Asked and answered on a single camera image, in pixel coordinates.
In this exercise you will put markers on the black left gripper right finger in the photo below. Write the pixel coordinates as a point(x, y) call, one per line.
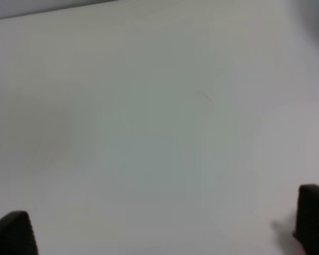
point(307, 218)

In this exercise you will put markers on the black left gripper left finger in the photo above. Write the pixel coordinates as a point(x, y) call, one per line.
point(16, 234)

